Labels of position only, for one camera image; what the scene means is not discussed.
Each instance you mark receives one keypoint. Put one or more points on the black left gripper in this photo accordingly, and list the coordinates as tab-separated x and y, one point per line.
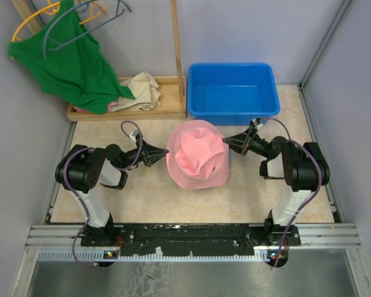
157	153

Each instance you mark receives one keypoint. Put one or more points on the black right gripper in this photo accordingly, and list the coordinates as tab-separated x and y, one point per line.
242	142

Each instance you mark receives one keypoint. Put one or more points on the pink bucket hat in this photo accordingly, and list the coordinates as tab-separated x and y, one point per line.
197	157

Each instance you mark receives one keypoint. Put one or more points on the blue plastic bin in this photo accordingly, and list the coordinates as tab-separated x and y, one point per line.
228	94

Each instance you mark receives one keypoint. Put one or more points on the wooden clothes rack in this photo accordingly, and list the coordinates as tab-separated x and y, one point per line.
172	88

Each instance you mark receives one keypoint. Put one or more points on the light blue bucket hat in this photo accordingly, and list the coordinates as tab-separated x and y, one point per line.
229	165

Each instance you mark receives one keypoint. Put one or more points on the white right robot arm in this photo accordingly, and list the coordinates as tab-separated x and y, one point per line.
303	168

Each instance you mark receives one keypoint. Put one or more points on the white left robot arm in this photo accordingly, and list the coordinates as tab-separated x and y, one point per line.
83	168

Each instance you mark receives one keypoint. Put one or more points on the beige folded cloth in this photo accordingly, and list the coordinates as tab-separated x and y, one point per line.
145	90

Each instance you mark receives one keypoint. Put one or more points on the pink cloth on rack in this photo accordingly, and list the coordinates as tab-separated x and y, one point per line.
95	107

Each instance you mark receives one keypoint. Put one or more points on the green tank top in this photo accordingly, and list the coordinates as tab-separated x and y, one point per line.
66	61

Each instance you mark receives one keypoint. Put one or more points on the orange clothes hanger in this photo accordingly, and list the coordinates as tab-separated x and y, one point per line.
35	17

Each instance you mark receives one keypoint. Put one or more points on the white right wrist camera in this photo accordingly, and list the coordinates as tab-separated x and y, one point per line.
257	123

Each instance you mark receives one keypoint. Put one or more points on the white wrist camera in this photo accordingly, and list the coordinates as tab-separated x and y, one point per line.
135	136
257	123

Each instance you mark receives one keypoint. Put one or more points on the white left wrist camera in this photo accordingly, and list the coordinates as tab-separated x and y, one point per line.
135	136

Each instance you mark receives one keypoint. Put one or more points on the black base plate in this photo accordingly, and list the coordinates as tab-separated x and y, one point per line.
201	240

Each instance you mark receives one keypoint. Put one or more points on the aluminium frame rail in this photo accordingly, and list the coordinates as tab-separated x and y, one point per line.
63	242

